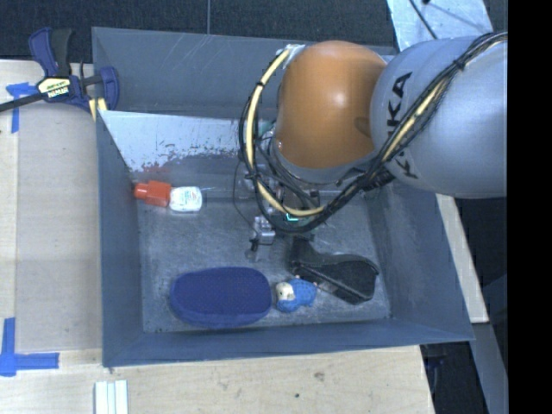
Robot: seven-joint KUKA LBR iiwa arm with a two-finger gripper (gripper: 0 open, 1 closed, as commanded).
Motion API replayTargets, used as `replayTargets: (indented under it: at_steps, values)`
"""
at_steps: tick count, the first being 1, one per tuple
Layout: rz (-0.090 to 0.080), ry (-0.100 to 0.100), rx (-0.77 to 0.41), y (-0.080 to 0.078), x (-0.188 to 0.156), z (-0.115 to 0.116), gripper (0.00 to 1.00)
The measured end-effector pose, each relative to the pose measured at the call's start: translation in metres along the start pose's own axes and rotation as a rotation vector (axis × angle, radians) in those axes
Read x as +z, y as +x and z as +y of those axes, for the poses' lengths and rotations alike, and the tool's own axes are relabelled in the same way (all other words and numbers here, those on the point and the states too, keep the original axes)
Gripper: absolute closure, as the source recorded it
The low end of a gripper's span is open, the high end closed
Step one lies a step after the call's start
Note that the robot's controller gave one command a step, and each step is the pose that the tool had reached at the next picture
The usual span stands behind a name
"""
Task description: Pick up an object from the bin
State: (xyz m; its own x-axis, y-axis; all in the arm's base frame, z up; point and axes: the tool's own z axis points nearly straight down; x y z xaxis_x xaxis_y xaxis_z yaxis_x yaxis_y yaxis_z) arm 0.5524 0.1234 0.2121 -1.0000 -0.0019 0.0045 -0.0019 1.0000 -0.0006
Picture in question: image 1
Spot white bottle with orange cap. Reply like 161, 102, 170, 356
132, 179, 204, 214

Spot blue toy figure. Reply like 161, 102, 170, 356
273, 277, 319, 315

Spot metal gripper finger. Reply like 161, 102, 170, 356
251, 215, 277, 246
243, 239, 272, 264

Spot grey metal bin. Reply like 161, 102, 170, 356
91, 27, 476, 368

